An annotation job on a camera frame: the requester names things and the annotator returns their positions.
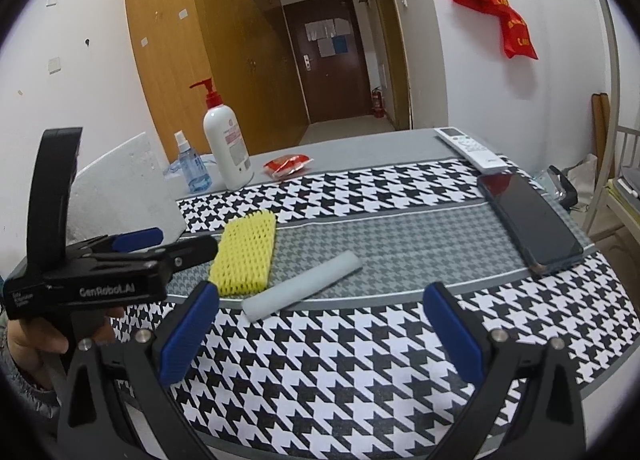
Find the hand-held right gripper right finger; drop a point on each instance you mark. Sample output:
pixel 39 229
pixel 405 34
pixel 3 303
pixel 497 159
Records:
pixel 455 335

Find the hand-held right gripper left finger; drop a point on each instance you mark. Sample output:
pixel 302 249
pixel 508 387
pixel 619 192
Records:
pixel 187 335

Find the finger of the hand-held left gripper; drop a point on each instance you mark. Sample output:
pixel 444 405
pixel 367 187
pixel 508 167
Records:
pixel 195 250
pixel 137 239

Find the yellow foam net sleeve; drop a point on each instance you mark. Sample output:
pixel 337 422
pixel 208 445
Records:
pixel 245 255

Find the white foam box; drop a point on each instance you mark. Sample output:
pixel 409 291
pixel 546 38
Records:
pixel 120 190

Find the pale grey foam strip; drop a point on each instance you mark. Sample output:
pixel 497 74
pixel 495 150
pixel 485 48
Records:
pixel 300 287

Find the person's left forearm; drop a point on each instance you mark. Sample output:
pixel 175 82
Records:
pixel 25 385

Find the person's left hand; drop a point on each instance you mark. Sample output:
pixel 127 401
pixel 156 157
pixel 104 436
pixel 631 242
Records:
pixel 35 335

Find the clear blue spray bottle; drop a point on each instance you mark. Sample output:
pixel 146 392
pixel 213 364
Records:
pixel 192 170

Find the houndstooth tablecloth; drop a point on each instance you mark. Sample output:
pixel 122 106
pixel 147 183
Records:
pixel 350 365

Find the white pump lotion bottle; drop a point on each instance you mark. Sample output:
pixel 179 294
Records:
pixel 227 140

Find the red snack packet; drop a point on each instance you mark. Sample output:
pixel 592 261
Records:
pixel 287 165

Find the black smartphone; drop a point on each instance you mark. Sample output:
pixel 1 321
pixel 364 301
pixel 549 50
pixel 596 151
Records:
pixel 530 220

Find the black clip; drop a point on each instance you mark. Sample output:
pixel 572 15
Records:
pixel 562 185

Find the white remote control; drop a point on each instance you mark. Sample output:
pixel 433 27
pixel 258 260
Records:
pixel 470 148

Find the wooden wardrobe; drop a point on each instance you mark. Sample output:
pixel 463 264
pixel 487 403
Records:
pixel 200 50

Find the dark brown entrance door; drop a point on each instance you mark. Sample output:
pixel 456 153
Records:
pixel 330 75

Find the red fire extinguisher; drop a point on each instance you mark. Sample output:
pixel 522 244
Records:
pixel 378 103

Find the light wooden side door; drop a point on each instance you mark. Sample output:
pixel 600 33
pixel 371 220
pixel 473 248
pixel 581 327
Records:
pixel 392 40

